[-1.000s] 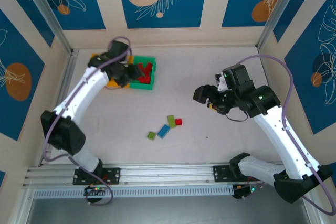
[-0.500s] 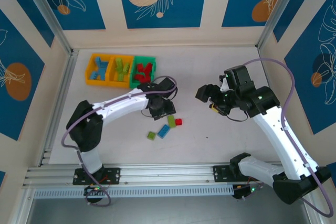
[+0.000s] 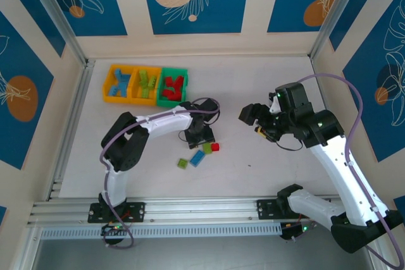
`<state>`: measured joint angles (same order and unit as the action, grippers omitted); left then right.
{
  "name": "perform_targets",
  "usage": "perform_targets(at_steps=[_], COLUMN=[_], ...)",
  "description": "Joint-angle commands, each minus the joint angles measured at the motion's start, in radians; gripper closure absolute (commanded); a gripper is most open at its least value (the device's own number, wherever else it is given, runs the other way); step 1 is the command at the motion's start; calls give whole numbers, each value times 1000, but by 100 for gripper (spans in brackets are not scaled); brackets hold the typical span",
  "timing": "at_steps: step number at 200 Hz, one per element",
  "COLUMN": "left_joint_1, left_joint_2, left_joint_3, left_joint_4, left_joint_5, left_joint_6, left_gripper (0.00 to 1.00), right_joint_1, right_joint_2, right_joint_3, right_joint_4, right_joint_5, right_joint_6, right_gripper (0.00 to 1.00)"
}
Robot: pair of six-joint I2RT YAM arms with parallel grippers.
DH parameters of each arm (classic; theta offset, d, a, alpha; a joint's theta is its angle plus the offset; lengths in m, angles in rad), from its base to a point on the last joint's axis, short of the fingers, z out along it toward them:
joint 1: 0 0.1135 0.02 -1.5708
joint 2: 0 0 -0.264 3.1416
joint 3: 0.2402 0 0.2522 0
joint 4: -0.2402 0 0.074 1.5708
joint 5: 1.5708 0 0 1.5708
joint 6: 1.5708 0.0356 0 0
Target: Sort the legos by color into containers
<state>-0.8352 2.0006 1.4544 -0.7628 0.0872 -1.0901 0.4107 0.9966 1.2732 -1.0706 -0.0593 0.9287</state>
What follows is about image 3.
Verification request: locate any green plastic bin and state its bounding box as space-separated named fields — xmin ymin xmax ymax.
xmin=156 ymin=67 xmax=190 ymax=110

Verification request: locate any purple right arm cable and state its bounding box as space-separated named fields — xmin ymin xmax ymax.
xmin=296 ymin=73 xmax=405 ymax=269

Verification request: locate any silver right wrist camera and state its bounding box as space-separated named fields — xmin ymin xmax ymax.
xmin=268 ymin=92 xmax=284 ymax=114

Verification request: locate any aluminium side rail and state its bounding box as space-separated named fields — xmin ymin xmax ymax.
xmin=46 ymin=58 xmax=96 ymax=202

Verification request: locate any grey slotted cable duct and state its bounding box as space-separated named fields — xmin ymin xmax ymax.
xmin=39 ymin=223 xmax=283 ymax=240

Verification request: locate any orange two-compartment plastic bin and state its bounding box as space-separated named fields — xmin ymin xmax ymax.
xmin=102 ymin=63 xmax=163 ymax=107

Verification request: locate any controller circuit board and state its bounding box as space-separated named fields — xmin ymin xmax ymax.
xmin=280 ymin=221 xmax=317 ymax=242
xmin=100 ymin=223 xmax=129 ymax=238

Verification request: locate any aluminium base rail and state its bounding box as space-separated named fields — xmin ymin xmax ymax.
xmin=27 ymin=194 xmax=376 ymax=227

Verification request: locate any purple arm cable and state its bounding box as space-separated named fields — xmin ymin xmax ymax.
xmin=99 ymin=97 xmax=221 ymax=249
xmin=296 ymin=73 xmax=405 ymax=269

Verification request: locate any right controller circuit board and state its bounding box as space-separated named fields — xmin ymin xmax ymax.
xmin=280 ymin=221 xmax=317 ymax=242

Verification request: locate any aluminium frame post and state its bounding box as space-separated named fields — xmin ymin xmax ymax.
xmin=22 ymin=0 xmax=89 ymax=66
xmin=309 ymin=0 xmax=368 ymax=61

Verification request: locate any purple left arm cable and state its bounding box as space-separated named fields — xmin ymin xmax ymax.
xmin=99 ymin=97 xmax=221 ymax=249

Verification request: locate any left controller circuit board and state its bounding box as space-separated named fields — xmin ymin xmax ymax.
xmin=100 ymin=223 xmax=129 ymax=238

